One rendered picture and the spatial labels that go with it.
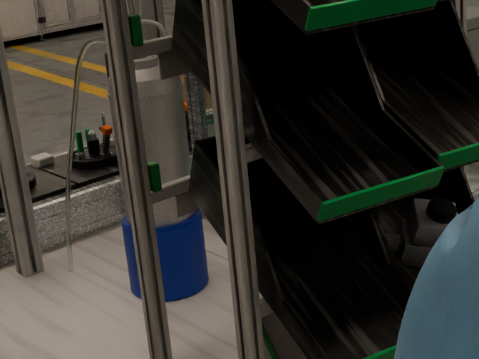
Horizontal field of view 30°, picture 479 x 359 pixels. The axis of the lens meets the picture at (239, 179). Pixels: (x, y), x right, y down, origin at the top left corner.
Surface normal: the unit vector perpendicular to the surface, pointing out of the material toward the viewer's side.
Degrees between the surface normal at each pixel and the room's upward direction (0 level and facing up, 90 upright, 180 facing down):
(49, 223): 90
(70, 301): 0
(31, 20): 90
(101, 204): 90
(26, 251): 90
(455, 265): 78
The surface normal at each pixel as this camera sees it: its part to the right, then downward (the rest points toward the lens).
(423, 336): -0.94, 0.05
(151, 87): 0.32, 0.09
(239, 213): 0.64, 0.20
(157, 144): 0.25, 0.30
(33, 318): -0.09, -0.94
